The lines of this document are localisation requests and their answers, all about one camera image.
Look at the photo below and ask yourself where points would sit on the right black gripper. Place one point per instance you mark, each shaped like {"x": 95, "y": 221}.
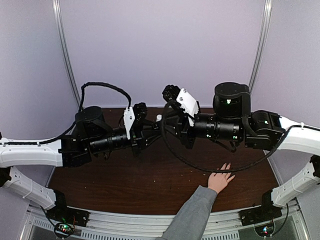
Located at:
{"x": 182, "y": 132}

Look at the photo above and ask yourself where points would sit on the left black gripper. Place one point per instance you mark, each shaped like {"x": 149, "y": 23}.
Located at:
{"x": 139, "y": 137}

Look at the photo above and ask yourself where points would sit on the white cap with black brush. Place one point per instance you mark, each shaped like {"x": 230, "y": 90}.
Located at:
{"x": 158, "y": 118}

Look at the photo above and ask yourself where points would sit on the grey sleeved forearm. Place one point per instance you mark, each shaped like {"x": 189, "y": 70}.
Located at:
{"x": 191, "y": 220}

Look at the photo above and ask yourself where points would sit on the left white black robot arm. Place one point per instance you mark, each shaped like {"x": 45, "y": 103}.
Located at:
{"x": 91, "y": 136}

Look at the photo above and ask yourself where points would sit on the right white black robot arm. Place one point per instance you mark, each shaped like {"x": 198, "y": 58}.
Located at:
{"x": 233, "y": 121}

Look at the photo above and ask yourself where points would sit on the person's bare hand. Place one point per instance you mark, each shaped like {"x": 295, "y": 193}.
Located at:
{"x": 219, "y": 181}

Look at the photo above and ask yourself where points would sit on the left round controller board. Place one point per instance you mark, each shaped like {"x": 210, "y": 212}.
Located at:
{"x": 63, "y": 229}

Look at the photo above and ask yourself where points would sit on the round controller board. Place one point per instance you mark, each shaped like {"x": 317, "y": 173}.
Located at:
{"x": 63, "y": 229}
{"x": 265, "y": 230}

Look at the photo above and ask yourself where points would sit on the right round controller board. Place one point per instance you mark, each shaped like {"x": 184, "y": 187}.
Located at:
{"x": 265, "y": 230}

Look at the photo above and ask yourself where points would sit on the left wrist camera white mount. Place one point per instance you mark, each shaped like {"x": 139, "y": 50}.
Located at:
{"x": 134, "y": 115}

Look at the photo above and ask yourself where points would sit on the aluminium front frame rail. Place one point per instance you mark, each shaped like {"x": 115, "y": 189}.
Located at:
{"x": 224, "y": 225}

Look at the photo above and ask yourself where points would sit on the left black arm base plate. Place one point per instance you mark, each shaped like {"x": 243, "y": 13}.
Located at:
{"x": 70, "y": 216}

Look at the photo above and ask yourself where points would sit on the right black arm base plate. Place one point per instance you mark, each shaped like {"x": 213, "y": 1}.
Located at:
{"x": 259, "y": 214}

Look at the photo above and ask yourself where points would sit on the right aluminium corner post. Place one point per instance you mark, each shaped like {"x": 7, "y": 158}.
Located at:
{"x": 264, "y": 30}

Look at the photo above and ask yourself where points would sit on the aluminium corner post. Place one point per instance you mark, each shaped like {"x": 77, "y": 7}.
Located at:
{"x": 56, "y": 4}
{"x": 264, "y": 30}

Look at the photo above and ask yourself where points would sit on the left aluminium corner post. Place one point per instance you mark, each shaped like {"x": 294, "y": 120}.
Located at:
{"x": 56, "y": 4}

